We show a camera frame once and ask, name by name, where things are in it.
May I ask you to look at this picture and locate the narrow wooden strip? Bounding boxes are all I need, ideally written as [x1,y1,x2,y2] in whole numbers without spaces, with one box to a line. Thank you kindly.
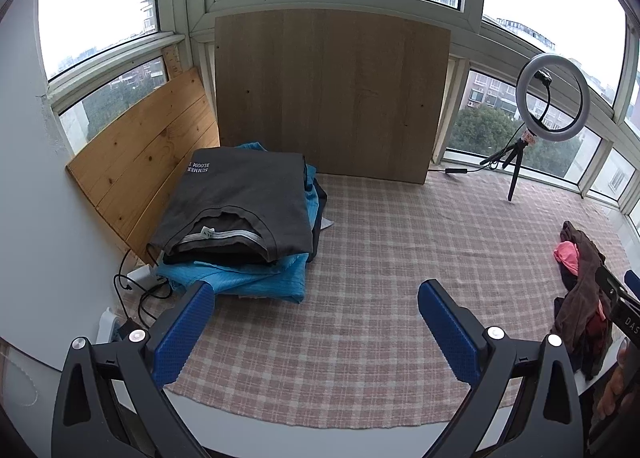
[161,44,184,82]

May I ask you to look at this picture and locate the black power cable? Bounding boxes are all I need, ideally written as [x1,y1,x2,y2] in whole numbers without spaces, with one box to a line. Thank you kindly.
[112,251,173,334]

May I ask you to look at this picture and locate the pine plank board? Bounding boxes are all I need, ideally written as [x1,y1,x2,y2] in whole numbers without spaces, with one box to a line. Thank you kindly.
[66,67,221,251]

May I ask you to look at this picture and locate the black folded garment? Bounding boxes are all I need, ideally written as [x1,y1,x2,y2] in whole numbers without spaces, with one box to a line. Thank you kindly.
[167,237,271,265]

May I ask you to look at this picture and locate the black tripod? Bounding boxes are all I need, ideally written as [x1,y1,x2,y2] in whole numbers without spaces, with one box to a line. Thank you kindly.
[481,135,533,202]

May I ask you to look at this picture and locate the white ring light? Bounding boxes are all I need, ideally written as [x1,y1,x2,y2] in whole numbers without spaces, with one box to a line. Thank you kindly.
[516,53,591,143]

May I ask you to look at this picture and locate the dark navy folded garment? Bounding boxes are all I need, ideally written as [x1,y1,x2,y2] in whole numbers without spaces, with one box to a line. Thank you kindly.
[305,177,329,264]

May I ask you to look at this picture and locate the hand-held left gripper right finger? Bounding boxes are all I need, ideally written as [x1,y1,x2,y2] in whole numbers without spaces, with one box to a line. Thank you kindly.
[417,279,586,458]

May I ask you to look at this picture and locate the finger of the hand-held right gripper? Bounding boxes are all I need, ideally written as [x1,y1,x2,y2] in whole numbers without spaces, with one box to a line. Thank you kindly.
[594,263,640,311]

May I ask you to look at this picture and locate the red garment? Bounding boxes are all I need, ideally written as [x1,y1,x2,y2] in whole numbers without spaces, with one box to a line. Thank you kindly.
[585,308,608,339]

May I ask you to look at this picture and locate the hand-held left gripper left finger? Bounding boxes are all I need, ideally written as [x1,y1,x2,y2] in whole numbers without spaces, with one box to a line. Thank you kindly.
[51,281,216,458]

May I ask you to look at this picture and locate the grey folded t-shirt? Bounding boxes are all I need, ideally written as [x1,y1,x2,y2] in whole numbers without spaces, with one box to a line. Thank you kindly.
[148,147,315,264]

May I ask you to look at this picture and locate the person's right hand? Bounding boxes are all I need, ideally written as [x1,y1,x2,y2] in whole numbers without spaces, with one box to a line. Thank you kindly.
[597,342,634,419]

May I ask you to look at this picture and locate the stack of folded clothes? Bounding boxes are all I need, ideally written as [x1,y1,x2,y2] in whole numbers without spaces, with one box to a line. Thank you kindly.
[157,141,321,304]

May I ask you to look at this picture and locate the black power adapter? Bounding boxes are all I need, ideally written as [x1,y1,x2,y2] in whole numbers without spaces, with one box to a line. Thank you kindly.
[116,319,147,342]

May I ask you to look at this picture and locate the pink plaid blanket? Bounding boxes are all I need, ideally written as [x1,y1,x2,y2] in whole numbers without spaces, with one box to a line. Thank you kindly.
[120,171,626,429]

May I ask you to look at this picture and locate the white power strip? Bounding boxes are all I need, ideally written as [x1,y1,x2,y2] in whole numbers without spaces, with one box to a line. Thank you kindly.
[96,307,121,344]

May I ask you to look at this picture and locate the white extension socket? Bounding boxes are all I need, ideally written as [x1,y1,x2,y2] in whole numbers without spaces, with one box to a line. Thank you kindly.
[125,263,168,289]

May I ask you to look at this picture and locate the dark blue garment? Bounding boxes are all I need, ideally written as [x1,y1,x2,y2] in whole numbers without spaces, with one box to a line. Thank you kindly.
[570,328,614,380]

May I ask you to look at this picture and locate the brown sweater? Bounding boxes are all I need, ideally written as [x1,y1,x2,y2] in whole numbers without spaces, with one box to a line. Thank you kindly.
[552,221,612,339]

